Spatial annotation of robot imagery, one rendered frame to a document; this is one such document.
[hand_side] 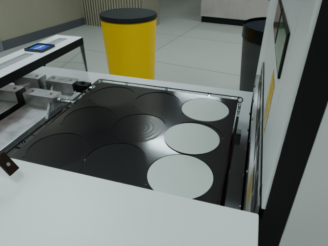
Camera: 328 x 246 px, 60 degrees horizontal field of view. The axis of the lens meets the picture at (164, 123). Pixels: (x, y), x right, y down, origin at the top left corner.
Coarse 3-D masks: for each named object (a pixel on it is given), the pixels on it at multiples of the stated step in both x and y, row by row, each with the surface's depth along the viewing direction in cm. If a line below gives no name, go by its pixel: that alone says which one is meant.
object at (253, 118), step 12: (252, 96) 67; (252, 108) 56; (252, 120) 49; (252, 132) 45; (252, 144) 43; (252, 156) 40; (252, 168) 38; (252, 180) 36; (252, 192) 34; (240, 204) 44; (252, 204) 33
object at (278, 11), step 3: (279, 6) 43; (276, 9) 48; (279, 9) 42; (276, 12) 47; (279, 12) 41; (276, 15) 46; (279, 15) 40; (276, 18) 45; (279, 18) 39; (276, 21) 44; (273, 24) 49; (276, 24) 43; (276, 27) 42; (276, 30) 41
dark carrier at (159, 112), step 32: (96, 96) 66; (128, 96) 66; (160, 96) 66; (192, 96) 66; (64, 128) 54; (96, 128) 54; (128, 128) 54; (160, 128) 54; (224, 128) 54; (32, 160) 46; (64, 160) 46; (96, 160) 46; (128, 160) 46; (224, 160) 46
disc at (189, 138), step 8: (176, 128) 54; (184, 128) 54; (192, 128) 54; (200, 128) 54; (208, 128) 54; (168, 136) 52; (176, 136) 52; (184, 136) 52; (192, 136) 52; (200, 136) 52; (208, 136) 52; (216, 136) 52; (168, 144) 49; (176, 144) 50; (184, 144) 50; (192, 144) 50; (200, 144) 50; (208, 144) 50; (216, 144) 50; (184, 152) 48; (192, 152) 48; (200, 152) 48
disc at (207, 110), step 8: (184, 104) 62; (192, 104) 62; (200, 104) 62; (208, 104) 62; (216, 104) 62; (224, 104) 62; (184, 112) 59; (192, 112) 59; (200, 112) 59; (208, 112) 59; (216, 112) 59; (224, 112) 59; (200, 120) 57; (208, 120) 57; (216, 120) 57
